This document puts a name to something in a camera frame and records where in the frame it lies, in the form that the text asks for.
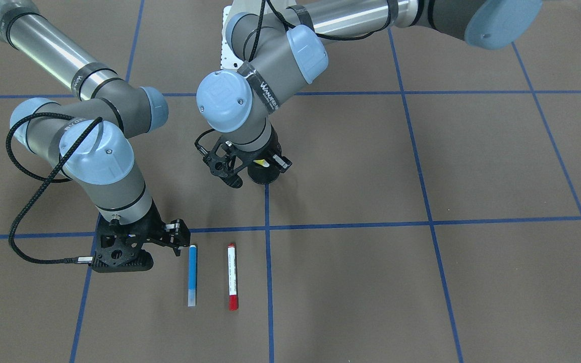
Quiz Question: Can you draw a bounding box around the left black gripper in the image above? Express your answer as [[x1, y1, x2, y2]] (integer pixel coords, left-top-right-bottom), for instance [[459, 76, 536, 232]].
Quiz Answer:
[[205, 129, 293, 189]]

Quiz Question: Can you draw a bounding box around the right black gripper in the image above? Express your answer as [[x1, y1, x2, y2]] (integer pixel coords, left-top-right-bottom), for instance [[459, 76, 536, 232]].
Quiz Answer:
[[91, 203, 191, 273]]

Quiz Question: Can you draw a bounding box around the white red-capped marker pen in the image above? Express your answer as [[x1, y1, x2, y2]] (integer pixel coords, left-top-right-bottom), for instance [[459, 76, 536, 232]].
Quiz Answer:
[[227, 243, 239, 312]]

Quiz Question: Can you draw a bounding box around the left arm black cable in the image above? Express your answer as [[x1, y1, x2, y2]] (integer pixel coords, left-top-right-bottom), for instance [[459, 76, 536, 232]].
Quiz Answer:
[[248, 0, 397, 64]]

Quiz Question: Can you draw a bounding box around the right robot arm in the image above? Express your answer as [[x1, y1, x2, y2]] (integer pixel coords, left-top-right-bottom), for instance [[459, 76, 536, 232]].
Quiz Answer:
[[0, 1, 191, 273]]

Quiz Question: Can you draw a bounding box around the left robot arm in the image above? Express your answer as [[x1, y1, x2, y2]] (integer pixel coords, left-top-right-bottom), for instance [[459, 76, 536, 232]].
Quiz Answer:
[[195, 1, 543, 189]]

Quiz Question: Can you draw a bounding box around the blue marker pen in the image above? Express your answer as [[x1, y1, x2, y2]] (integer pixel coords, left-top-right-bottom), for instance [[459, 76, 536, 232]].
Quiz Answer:
[[187, 245, 198, 307]]

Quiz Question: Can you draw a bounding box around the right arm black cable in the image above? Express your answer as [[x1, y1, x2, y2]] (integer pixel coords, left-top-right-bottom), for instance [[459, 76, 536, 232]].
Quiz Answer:
[[6, 112, 103, 265]]

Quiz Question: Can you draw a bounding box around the yellow marker pen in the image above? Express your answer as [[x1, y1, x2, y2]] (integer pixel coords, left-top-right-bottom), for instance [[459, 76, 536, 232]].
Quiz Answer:
[[254, 159, 270, 167]]

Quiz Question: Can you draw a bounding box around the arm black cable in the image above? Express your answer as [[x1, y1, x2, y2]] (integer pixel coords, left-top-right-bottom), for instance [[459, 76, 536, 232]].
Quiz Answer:
[[248, 0, 397, 64], [6, 112, 103, 265]]

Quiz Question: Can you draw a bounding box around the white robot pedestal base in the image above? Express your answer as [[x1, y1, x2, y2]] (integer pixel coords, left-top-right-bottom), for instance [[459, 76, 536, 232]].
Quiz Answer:
[[220, 6, 239, 70]]

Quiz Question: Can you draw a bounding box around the black mesh pen cup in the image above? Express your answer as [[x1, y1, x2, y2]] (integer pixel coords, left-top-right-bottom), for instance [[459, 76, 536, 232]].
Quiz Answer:
[[247, 162, 280, 185]]

